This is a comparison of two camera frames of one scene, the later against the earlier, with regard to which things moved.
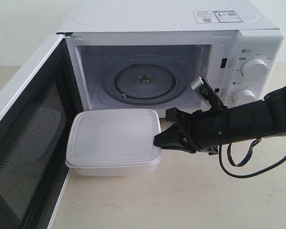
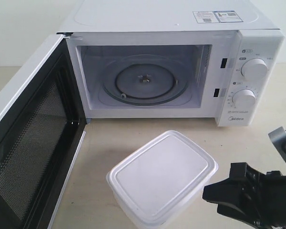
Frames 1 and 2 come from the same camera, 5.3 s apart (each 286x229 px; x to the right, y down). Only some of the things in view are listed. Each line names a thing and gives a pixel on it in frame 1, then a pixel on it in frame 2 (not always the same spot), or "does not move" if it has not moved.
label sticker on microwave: x=217 y=16 does not move
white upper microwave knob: x=254 y=68 does not move
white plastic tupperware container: x=114 y=142 → x=159 y=182
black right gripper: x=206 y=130 → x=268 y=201
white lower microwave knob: x=243 y=96 does not move
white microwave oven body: x=145 y=55 does not move
